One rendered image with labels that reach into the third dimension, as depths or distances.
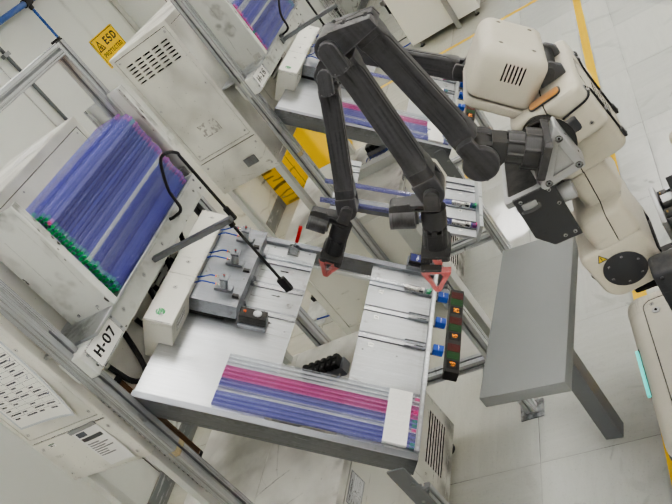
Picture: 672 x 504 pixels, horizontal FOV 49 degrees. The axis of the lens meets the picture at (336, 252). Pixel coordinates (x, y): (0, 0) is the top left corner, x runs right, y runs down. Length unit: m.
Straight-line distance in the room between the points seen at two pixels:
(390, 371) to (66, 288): 0.85
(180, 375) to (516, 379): 0.87
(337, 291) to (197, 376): 1.61
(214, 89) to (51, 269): 1.36
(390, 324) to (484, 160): 0.73
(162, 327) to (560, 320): 1.06
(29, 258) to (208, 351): 0.51
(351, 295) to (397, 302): 1.27
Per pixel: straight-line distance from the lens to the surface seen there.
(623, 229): 1.84
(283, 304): 2.10
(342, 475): 2.10
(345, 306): 3.48
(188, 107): 3.05
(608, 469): 2.50
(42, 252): 1.80
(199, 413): 1.84
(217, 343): 1.99
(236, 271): 2.10
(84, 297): 1.84
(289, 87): 3.09
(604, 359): 2.78
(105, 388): 1.82
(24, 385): 2.00
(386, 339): 2.05
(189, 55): 2.94
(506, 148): 1.53
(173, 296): 2.00
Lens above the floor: 1.92
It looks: 26 degrees down
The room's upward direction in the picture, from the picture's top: 39 degrees counter-clockwise
